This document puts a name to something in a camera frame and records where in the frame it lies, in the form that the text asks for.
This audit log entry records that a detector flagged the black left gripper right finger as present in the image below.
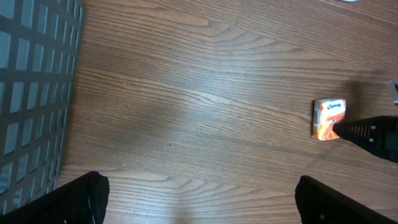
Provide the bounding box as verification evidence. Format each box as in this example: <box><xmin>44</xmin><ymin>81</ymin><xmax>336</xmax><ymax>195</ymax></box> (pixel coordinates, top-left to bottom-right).
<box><xmin>295</xmin><ymin>175</ymin><xmax>397</xmax><ymax>224</ymax></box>

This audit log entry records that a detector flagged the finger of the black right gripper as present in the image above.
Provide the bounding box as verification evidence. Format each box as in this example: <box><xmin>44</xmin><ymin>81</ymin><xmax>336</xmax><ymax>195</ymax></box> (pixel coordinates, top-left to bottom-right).
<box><xmin>333</xmin><ymin>116</ymin><xmax>397</xmax><ymax>162</ymax></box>

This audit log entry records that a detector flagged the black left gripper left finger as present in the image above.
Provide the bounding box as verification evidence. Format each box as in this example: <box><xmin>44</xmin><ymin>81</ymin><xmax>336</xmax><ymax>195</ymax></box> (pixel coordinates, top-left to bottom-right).
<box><xmin>1</xmin><ymin>171</ymin><xmax>109</xmax><ymax>224</ymax></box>

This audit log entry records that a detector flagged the orange snack packet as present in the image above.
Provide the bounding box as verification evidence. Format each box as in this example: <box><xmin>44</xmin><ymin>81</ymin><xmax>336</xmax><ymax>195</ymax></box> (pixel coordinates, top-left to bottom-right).
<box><xmin>312</xmin><ymin>98</ymin><xmax>346</xmax><ymax>141</ymax></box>

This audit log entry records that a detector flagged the grey plastic mesh basket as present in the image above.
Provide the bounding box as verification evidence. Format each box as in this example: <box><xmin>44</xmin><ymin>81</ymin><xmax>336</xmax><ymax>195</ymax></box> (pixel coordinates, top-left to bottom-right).
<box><xmin>1</xmin><ymin>0</ymin><xmax>85</xmax><ymax>214</ymax></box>

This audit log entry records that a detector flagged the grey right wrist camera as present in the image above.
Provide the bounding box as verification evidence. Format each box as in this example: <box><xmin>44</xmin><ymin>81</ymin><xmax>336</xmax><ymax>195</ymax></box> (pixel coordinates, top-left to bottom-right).
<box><xmin>386</xmin><ymin>80</ymin><xmax>398</xmax><ymax>106</ymax></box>

